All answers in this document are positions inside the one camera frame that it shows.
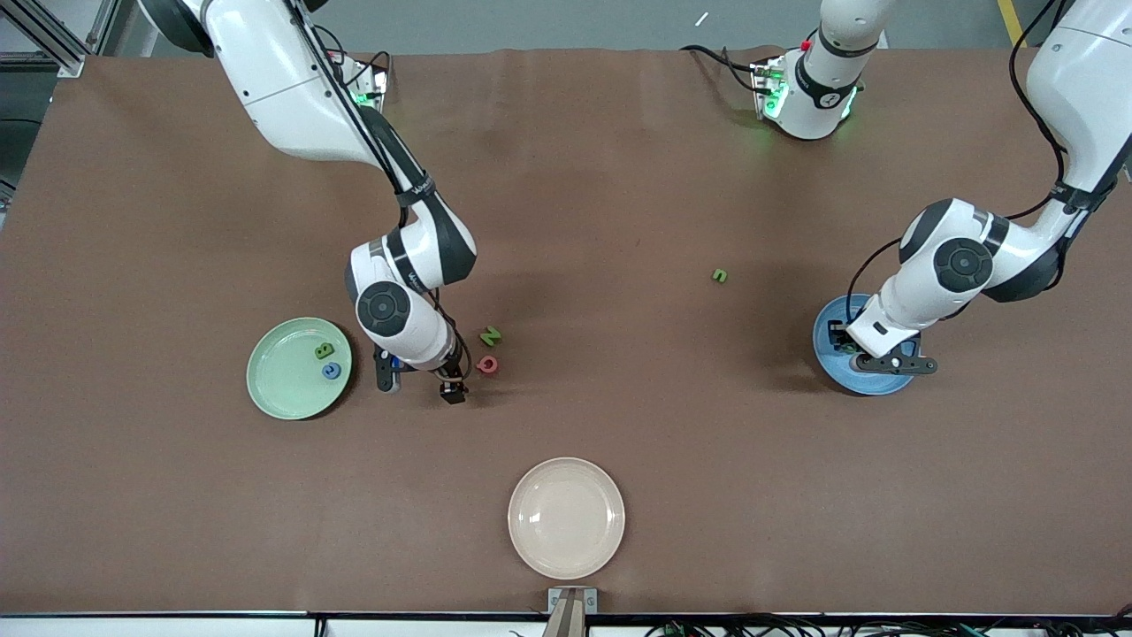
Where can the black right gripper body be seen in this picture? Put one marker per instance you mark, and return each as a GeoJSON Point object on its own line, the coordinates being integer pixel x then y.
{"type": "Point", "coordinates": [453, 376]}

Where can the red foam letter G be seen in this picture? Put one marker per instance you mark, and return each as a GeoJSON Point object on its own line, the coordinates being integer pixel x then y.
{"type": "Point", "coordinates": [486, 364]}

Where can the blue foam letter G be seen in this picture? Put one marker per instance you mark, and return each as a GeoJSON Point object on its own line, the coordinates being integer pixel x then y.
{"type": "Point", "coordinates": [331, 371]}

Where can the green foam letter B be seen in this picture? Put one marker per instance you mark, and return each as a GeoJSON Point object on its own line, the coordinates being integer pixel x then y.
{"type": "Point", "coordinates": [325, 350]}

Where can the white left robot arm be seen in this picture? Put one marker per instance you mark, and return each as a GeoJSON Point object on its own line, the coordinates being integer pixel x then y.
{"type": "Point", "coordinates": [1088, 80]}

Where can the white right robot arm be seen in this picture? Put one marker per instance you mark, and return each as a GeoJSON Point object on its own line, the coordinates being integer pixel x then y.
{"type": "Point", "coordinates": [283, 88]}

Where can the blue plate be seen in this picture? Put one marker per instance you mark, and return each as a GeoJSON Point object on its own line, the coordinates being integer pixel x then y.
{"type": "Point", "coordinates": [871, 386]}

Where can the light green plate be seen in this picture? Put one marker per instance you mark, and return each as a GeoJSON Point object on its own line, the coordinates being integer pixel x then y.
{"type": "Point", "coordinates": [287, 389]}

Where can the beige plate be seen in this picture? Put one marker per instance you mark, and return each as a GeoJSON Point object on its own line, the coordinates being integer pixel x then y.
{"type": "Point", "coordinates": [566, 518]}

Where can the brown table cover mat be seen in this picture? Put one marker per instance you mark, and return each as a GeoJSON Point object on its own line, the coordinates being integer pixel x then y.
{"type": "Point", "coordinates": [566, 221]}

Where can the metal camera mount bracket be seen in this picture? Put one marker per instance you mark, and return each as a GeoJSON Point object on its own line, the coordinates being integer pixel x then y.
{"type": "Point", "coordinates": [572, 610]}

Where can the metal base connector bracket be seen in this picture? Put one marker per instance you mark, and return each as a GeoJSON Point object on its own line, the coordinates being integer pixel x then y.
{"type": "Point", "coordinates": [768, 88]}
{"type": "Point", "coordinates": [378, 88]}

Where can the aluminium frame extrusion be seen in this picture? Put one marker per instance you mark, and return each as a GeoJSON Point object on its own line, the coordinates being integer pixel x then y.
{"type": "Point", "coordinates": [66, 62]}

